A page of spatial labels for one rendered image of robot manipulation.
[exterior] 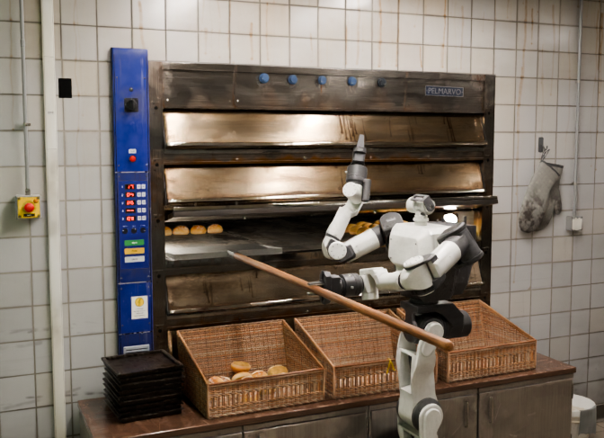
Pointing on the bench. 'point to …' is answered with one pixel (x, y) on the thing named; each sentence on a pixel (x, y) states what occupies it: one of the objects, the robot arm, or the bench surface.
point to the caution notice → (139, 307)
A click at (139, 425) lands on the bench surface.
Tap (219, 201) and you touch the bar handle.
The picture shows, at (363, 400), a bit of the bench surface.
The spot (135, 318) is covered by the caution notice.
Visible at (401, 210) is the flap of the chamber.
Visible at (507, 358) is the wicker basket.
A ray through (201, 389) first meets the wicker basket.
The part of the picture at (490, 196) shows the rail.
